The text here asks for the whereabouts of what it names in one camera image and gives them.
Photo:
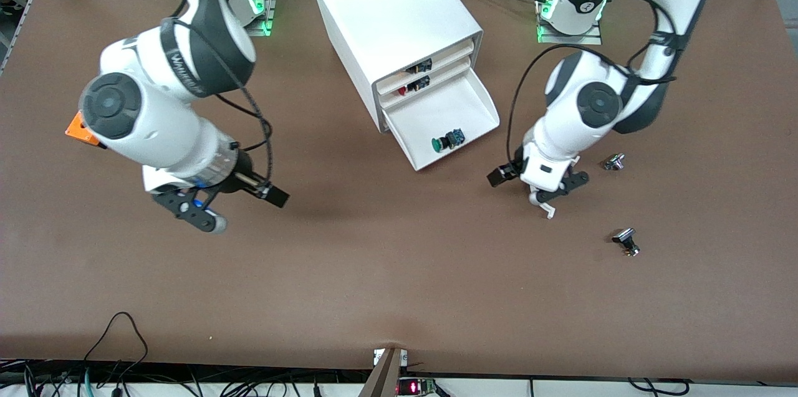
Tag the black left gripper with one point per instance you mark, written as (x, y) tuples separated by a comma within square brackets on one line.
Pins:
[(512, 171)]

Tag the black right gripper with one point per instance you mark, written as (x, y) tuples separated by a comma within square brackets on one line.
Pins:
[(244, 173)]

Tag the green push button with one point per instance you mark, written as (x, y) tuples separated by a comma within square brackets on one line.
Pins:
[(446, 141)]

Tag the lowest cream cabinet drawer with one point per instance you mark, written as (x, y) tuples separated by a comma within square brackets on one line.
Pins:
[(436, 110)]

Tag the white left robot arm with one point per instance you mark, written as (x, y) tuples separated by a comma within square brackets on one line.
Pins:
[(586, 110)]

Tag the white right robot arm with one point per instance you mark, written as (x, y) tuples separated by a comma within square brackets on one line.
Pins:
[(143, 110)]

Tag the middle cream cabinet drawer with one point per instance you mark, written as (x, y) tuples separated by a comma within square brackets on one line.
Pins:
[(449, 74)]

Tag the red stored push button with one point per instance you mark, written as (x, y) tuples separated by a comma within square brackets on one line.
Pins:
[(418, 83)]

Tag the highest cream cabinet drawer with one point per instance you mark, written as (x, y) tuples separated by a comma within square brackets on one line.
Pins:
[(449, 58)]

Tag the black blue stored button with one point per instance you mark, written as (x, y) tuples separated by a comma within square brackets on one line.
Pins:
[(423, 65)]

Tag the white drawer cabinet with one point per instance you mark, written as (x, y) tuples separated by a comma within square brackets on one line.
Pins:
[(386, 4)]

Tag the orange button box black base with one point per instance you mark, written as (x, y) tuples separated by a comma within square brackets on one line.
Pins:
[(78, 129)]

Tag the white curved plastic strip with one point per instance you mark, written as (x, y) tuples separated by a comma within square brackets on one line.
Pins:
[(548, 210)]

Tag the device with red display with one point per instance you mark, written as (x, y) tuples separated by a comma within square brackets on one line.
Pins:
[(414, 387)]

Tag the silver knob switch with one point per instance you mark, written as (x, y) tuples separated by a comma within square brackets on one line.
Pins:
[(614, 162)]

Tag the black head selector switch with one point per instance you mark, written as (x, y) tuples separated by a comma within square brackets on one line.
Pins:
[(624, 238)]

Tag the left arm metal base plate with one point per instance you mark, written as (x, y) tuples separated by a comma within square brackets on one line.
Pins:
[(570, 38)]

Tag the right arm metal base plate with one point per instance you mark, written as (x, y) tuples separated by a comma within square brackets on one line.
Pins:
[(269, 4)]

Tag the grey camera mounting post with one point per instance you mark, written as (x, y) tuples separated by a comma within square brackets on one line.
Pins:
[(383, 378)]

